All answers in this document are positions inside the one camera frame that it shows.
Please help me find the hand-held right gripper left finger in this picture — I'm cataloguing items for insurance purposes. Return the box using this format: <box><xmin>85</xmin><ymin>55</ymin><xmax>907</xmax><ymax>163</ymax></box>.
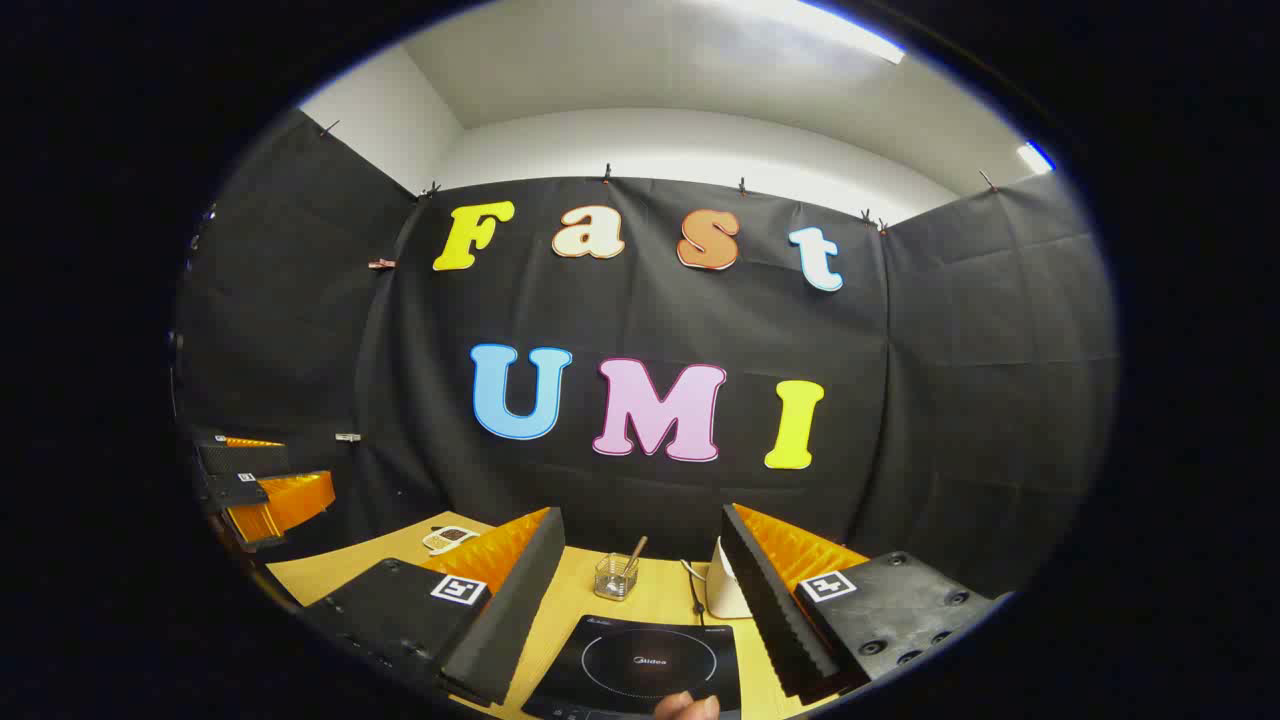
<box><xmin>300</xmin><ymin>507</ymin><xmax>566</xmax><ymax>706</ymax></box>

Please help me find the white divided bean dish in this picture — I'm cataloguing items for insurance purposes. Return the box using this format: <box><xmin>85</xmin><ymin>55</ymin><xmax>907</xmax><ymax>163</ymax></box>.
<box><xmin>421</xmin><ymin>525</ymin><xmax>481</xmax><ymax>556</ymax></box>

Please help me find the black induction cooktop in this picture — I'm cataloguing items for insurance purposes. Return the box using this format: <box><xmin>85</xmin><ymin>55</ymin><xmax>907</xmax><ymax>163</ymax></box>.
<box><xmin>520</xmin><ymin>614</ymin><xmax>743</xmax><ymax>720</ymax></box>

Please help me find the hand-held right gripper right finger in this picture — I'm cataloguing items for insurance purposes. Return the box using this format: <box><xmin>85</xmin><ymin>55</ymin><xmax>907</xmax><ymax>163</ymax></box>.
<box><xmin>720</xmin><ymin>503</ymin><xmax>1001</xmax><ymax>704</ymax></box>

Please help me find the toaster power cable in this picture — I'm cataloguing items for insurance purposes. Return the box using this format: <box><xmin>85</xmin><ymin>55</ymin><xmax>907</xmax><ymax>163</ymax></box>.
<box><xmin>681</xmin><ymin>558</ymin><xmax>711</xmax><ymax>623</ymax></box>

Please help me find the metal wire utensil holder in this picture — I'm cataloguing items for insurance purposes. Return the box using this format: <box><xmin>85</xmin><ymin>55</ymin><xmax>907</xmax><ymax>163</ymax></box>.
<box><xmin>594</xmin><ymin>552</ymin><xmax>641</xmax><ymax>601</ymax></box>

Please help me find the white toaster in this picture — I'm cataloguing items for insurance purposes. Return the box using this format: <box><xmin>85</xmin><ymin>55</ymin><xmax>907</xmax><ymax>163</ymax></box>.
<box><xmin>705</xmin><ymin>537</ymin><xmax>753</xmax><ymax>619</ymax></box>

